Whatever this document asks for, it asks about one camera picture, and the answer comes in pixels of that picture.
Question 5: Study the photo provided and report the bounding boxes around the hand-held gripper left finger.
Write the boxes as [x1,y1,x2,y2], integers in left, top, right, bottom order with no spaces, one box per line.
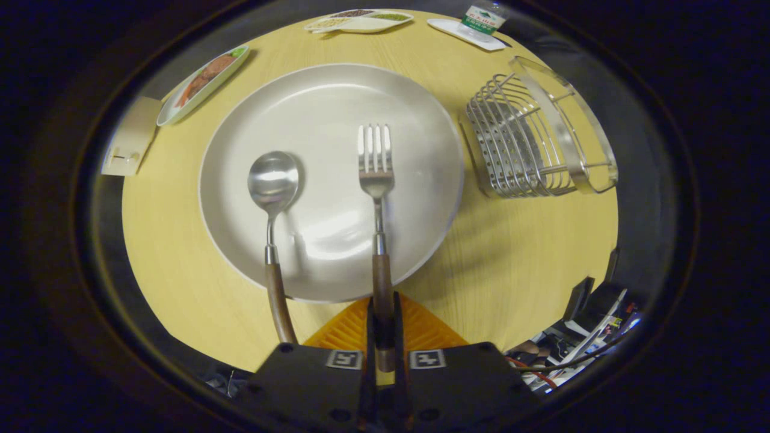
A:
[233,296,378,433]

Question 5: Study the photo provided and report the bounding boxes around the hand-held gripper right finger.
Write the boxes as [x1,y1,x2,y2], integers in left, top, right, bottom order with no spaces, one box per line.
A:
[392,292,542,433]

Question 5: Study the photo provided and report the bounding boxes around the wooden-handled steel fork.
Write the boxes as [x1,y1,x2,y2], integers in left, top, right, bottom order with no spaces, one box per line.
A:
[357,124,396,372]

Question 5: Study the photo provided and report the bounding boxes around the round white plate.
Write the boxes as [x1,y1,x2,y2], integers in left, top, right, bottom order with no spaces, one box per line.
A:
[199,63,465,304]

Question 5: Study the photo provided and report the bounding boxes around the flat white tray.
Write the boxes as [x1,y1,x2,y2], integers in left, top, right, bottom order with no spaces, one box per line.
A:
[427,18,507,51]

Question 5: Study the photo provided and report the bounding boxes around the oblong dish with food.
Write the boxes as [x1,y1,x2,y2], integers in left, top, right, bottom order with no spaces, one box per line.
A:
[156,45,251,127]

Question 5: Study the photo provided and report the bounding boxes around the divided tray with food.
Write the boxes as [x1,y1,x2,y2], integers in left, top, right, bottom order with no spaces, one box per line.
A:
[304,8,414,34]

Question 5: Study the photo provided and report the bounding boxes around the beige plastic card holder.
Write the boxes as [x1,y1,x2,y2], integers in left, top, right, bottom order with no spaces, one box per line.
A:
[101,96,162,176]

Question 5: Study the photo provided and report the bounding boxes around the clear water bottle green label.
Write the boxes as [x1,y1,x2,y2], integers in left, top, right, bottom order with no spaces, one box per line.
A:
[461,1,507,35]

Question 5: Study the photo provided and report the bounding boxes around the pile of clutter with cables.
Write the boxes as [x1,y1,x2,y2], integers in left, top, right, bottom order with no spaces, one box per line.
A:
[505,248,643,394]

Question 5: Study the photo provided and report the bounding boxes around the wooden-handled steel spoon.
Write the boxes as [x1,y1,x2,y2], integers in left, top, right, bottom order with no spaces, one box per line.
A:
[248,150,300,345]

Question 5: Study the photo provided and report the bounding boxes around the steel wire cutlery rack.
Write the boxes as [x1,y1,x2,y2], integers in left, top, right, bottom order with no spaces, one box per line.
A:
[464,55,619,199]

